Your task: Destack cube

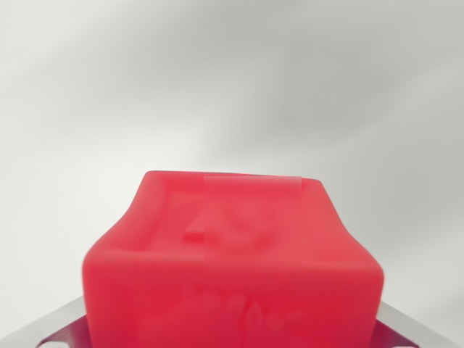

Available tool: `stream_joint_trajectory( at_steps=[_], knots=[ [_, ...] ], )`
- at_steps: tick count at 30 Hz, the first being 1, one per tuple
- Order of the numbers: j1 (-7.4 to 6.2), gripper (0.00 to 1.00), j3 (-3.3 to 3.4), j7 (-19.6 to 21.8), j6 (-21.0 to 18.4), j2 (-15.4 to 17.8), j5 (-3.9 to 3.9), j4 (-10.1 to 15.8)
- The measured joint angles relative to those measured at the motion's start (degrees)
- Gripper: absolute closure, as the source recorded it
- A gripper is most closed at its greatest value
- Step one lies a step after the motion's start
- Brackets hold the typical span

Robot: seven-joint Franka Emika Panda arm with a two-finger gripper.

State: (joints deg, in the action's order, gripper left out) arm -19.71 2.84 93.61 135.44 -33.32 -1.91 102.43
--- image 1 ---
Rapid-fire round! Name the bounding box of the black-padded silver gripper right finger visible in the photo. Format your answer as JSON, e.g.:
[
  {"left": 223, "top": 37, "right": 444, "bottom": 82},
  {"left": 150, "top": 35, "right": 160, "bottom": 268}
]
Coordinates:
[{"left": 373, "top": 302, "right": 456, "bottom": 348}]

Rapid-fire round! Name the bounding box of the black-padded silver gripper left finger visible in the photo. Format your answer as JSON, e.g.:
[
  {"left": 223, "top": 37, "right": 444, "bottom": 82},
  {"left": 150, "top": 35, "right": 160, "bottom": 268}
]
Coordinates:
[{"left": 0, "top": 294, "right": 90, "bottom": 348}]

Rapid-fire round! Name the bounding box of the red embossed rubber cube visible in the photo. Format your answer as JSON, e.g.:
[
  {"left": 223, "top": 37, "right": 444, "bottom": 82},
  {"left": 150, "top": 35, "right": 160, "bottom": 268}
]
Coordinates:
[{"left": 81, "top": 170, "right": 386, "bottom": 348}]

